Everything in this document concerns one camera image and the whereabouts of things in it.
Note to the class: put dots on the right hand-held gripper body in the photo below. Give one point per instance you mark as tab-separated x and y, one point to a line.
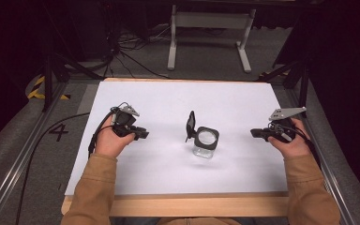
282	123

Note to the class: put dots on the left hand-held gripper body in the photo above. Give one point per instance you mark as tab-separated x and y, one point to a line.
124	119

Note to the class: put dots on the clear jar with black lid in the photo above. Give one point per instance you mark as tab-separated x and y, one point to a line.
205	140

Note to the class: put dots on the person's left hand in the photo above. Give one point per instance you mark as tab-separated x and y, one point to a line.
111	142

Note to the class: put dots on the person's right hand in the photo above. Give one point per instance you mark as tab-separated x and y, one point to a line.
295	146

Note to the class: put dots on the white table sheet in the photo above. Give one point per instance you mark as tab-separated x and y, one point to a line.
168	103

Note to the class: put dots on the black tripod stand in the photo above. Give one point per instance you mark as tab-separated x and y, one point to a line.
48	81
303	84

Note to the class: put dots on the yellow black floor tape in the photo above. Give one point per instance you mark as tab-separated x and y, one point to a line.
34	93

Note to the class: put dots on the white metal stand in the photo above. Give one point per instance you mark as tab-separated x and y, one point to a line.
211	20

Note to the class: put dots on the aluminium rail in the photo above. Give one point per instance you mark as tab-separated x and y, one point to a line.
328	168
15	165

